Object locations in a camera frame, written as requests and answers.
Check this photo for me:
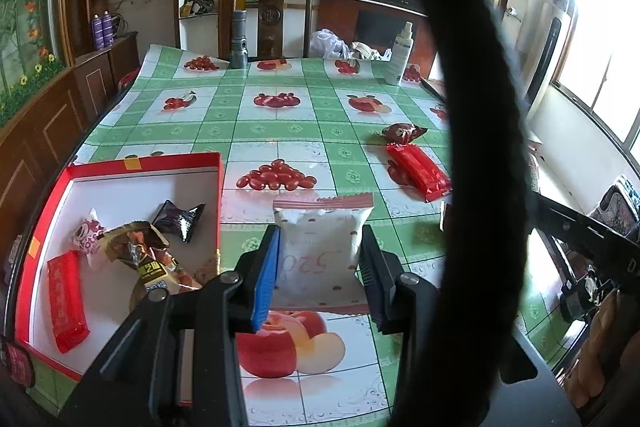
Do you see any white standing air conditioner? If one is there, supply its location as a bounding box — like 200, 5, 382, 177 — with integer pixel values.
525, 0, 571, 108

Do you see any dark tool on shelf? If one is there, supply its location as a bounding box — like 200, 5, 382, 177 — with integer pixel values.
181, 0, 218, 15

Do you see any long red snack packet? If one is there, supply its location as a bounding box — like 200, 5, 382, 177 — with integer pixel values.
47, 250, 91, 354

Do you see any window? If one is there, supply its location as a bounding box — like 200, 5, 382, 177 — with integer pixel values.
555, 0, 640, 142

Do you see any dark glossy snack packet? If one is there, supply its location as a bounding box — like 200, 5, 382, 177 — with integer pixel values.
151, 200, 207, 244

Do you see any white spray bottle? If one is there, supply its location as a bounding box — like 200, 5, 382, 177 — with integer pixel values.
384, 21, 416, 86

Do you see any wooden television cabinet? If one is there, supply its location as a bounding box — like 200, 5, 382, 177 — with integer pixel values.
317, 0, 436, 58

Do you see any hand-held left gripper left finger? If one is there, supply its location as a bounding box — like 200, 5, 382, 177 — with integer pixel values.
60, 224, 281, 427

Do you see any dark red snack packet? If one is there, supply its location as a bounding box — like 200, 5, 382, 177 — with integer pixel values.
381, 123, 428, 144

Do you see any printed plastic bag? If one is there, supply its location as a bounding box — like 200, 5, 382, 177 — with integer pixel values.
350, 41, 393, 62

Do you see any flower wall mural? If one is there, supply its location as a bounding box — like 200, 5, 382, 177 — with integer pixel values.
0, 0, 68, 128

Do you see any low wooden cabinet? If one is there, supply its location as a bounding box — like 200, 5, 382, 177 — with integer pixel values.
72, 32, 141, 118

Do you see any white plastic bag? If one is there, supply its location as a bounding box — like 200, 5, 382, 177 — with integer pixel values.
308, 28, 353, 59

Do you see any thick black cable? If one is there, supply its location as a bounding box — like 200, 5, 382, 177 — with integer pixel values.
385, 0, 533, 427

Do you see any red gift box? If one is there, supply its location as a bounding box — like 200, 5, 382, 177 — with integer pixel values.
12, 151, 226, 408

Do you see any brown gold snack packet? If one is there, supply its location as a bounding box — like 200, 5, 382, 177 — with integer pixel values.
102, 221, 201, 303

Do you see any dark wooden chair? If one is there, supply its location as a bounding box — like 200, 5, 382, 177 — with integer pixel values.
222, 0, 323, 60

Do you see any person's right hand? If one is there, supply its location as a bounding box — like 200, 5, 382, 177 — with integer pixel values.
565, 292, 640, 410

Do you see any bright red snack packet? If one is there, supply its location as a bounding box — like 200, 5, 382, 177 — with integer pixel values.
385, 143, 452, 202

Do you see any white dotted snack packet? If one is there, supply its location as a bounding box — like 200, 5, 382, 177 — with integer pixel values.
272, 192, 376, 315

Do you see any pink snack packet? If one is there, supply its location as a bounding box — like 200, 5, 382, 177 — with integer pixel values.
70, 208, 108, 270

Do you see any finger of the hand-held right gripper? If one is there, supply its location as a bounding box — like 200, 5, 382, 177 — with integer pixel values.
530, 193, 640, 293

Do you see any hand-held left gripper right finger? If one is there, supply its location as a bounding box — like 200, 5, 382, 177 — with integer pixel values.
360, 226, 538, 427

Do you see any red printed tag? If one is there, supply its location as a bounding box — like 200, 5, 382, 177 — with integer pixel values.
0, 342, 36, 388

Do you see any green fruit-print tablecloth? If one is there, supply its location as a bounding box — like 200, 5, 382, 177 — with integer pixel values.
30, 44, 591, 427

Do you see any patterned cushion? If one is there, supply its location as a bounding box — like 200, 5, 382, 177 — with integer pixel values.
590, 174, 640, 238

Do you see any grey flashlight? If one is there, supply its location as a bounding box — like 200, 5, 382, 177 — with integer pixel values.
227, 10, 249, 68

